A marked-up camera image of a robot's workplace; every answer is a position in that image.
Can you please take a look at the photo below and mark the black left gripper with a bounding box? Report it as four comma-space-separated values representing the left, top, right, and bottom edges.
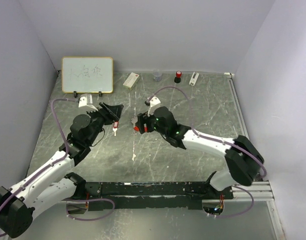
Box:
85, 101, 123, 145

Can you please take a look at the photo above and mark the red handled key organizer ring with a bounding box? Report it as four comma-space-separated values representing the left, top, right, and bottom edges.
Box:
130, 116, 142, 133

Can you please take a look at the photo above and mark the red tagged key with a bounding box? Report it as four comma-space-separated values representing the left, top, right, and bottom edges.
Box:
112, 121, 119, 136

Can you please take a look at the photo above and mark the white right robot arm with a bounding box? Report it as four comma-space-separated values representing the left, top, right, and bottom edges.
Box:
135, 106, 264, 199

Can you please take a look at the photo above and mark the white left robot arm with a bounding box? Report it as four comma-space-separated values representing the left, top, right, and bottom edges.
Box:
0, 102, 124, 238

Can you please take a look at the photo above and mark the white cardboard box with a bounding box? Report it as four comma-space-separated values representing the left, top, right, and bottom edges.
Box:
123, 72, 139, 90

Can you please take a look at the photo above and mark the black whiteboard stand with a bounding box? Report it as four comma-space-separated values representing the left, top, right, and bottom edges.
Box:
73, 91, 103, 98

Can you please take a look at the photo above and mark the clear jar of paperclips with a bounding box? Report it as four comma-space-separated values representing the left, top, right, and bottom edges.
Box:
152, 69, 162, 82

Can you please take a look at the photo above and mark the red black stamp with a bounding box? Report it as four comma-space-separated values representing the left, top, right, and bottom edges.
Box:
174, 71, 182, 84

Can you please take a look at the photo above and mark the white stapler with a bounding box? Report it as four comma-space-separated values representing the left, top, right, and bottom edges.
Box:
189, 72, 199, 86

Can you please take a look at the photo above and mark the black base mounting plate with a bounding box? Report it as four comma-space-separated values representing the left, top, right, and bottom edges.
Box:
85, 181, 233, 210

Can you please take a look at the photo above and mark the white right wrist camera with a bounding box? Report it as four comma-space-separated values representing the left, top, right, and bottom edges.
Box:
145, 96, 161, 117

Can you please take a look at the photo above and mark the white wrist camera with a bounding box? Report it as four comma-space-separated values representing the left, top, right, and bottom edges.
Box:
145, 96, 161, 117
78, 93, 99, 113

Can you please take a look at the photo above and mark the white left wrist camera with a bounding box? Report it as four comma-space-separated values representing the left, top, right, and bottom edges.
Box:
78, 93, 99, 113

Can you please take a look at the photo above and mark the small whiteboard yellow frame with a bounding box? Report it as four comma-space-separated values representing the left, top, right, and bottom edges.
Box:
61, 56, 113, 94

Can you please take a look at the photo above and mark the aluminium rail frame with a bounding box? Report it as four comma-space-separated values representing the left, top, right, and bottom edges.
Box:
224, 71, 285, 240

